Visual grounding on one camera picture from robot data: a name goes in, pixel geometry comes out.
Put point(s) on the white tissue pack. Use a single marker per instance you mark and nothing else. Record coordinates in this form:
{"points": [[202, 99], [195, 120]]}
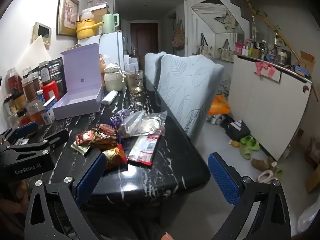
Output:
{"points": [[110, 97]]}

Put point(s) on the long red white packet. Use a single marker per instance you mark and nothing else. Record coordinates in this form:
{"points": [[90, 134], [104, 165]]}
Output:
{"points": [[143, 152]]}

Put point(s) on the beige tote bag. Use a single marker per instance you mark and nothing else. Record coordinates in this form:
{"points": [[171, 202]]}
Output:
{"points": [[226, 52], [206, 50]]}

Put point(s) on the yellow pot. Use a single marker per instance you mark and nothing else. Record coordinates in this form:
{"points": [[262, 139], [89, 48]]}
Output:
{"points": [[86, 30]]}

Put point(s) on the row of spice jars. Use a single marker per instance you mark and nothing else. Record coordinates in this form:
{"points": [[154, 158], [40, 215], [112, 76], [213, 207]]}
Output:
{"points": [[27, 90]]}

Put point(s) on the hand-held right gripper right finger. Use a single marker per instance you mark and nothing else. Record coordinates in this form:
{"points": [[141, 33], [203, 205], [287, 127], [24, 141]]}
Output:
{"points": [[223, 180]]}

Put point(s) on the orange-red snack packet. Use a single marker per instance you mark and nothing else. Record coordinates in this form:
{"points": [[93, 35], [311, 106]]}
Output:
{"points": [[115, 156]]}

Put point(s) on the brown cereal packet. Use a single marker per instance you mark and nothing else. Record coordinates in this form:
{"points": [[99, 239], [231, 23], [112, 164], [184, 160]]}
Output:
{"points": [[105, 136]]}

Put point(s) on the glass mug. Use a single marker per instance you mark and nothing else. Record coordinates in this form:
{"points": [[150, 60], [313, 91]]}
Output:
{"points": [[135, 82]]}

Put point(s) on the wooden pole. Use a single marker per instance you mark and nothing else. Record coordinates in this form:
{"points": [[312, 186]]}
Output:
{"points": [[272, 27]]}

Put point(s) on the person's left hand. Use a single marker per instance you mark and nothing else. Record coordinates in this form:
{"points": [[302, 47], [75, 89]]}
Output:
{"points": [[13, 195]]}

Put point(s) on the brown hanging bag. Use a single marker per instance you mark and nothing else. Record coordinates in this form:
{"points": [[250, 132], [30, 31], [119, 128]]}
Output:
{"points": [[178, 38]]}

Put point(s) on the white plastic bag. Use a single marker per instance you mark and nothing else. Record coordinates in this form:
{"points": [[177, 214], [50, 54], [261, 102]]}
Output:
{"points": [[308, 217]]}

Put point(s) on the lavender gift box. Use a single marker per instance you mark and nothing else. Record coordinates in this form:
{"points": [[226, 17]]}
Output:
{"points": [[80, 100]]}

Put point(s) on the small green packet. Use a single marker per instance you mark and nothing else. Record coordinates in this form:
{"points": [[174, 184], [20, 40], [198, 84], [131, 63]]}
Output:
{"points": [[80, 148]]}

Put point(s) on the white shoes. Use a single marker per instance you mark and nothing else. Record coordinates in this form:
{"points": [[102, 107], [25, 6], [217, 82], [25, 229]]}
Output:
{"points": [[217, 119]]}

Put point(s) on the black bag white stripes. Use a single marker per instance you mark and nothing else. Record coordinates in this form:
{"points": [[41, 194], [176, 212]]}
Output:
{"points": [[236, 129]]}

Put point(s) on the beige slippers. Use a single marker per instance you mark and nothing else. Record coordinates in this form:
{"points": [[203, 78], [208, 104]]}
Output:
{"points": [[266, 176]]}

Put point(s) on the person's right hand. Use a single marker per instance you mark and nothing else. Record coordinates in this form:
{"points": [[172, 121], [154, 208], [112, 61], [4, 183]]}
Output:
{"points": [[167, 236]]}

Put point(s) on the brown slippers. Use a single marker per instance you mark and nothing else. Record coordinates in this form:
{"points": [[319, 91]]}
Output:
{"points": [[260, 165]]}

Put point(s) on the pink bow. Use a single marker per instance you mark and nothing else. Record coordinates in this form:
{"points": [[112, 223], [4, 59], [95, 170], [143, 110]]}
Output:
{"points": [[263, 67]]}

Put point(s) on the blue white carton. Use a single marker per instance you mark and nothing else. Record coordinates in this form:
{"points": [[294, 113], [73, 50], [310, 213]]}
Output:
{"points": [[49, 112]]}

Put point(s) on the row of bottles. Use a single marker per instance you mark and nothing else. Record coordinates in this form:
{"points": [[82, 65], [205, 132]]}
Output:
{"points": [[262, 51]]}

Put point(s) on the orange snack bag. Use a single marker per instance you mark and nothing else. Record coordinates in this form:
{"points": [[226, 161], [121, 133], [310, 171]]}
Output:
{"points": [[102, 66]]}

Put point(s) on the red canister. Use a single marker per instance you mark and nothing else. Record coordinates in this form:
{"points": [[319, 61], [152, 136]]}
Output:
{"points": [[51, 90]]}

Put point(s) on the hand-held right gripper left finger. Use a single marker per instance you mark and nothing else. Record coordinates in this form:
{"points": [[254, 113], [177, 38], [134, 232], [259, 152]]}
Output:
{"points": [[91, 177]]}

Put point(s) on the green slipper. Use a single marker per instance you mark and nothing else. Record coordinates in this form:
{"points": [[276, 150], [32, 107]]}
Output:
{"points": [[245, 153], [250, 142]]}

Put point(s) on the small red-brown snack packet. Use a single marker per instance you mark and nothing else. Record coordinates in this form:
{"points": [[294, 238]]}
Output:
{"points": [[85, 138]]}

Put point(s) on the white fridge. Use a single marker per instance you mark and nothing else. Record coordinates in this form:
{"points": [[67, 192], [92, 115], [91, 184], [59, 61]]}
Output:
{"points": [[111, 45]]}

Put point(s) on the open cardboard box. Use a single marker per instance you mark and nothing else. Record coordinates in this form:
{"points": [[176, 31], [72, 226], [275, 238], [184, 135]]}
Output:
{"points": [[307, 60]]}

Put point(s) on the green electric kettle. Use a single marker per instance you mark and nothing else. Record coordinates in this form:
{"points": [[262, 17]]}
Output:
{"points": [[109, 23]]}

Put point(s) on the clear zip bag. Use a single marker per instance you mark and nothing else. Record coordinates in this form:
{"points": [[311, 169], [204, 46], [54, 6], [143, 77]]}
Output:
{"points": [[131, 123]]}

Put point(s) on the framed picture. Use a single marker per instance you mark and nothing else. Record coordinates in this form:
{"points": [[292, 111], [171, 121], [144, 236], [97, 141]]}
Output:
{"points": [[67, 13]]}

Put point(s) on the dark brown door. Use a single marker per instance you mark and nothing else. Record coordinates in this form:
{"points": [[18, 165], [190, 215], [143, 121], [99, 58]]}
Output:
{"points": [[144, 38]]}

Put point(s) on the wall intercom panel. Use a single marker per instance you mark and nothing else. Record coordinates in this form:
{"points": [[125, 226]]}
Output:
{"points": [[42, 33]]}

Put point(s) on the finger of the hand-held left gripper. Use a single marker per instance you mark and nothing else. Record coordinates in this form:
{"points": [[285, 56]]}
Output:
{"points": [[58, 137], [25, 130]]}

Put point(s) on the metal spoon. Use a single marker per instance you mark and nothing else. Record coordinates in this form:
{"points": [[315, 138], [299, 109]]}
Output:
{"points": [[135, 71]]}

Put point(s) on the white board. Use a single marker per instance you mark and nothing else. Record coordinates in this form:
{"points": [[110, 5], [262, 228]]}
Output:
{"points": [[35, 52]]}

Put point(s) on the black printed pouch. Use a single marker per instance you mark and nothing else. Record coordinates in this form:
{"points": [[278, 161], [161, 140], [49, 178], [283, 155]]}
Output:
{"points": [[56, 70]]}

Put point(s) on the white cabinet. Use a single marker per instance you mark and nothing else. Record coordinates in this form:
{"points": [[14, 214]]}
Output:
{"points": [[270, 105]]}

